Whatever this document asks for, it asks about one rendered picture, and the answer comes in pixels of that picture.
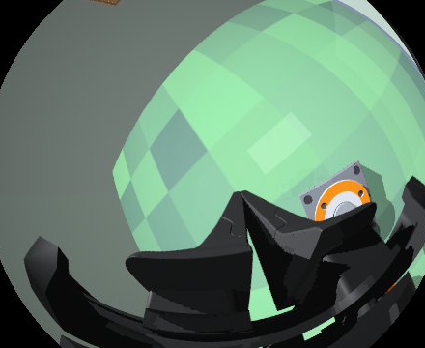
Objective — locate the orange round plate with tab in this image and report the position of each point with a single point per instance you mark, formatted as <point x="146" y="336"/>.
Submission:
<point x="342" y="191"/>

